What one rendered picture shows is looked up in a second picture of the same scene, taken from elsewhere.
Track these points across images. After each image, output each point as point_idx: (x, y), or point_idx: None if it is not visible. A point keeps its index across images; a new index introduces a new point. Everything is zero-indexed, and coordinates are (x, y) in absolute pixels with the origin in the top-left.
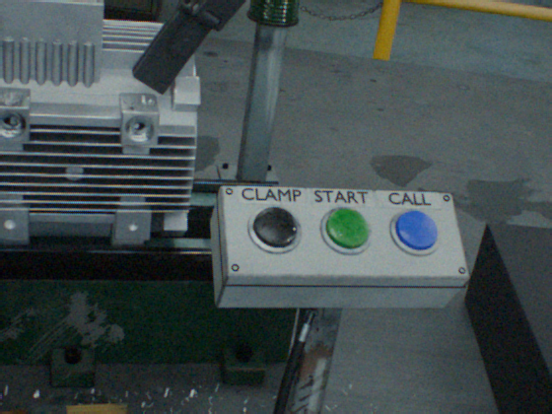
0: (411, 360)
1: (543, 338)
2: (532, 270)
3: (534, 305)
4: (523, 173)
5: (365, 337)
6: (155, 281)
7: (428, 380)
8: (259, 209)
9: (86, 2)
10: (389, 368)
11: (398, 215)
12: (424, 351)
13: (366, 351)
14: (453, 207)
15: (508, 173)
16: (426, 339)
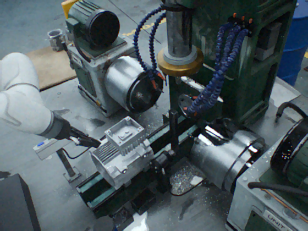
0: (57, 219)
1: (23, 201)
2: (25, 227)
3: (25, 212)
4: None
5: (69, 220)
6: None
7: (53, 215)
8: None
9: (107, 130)
10: (61, 213)
11: (43, 143)
12: (55, 225)
13: (67, 215)
14: (34, 150)
15: None
16: (55, 229)
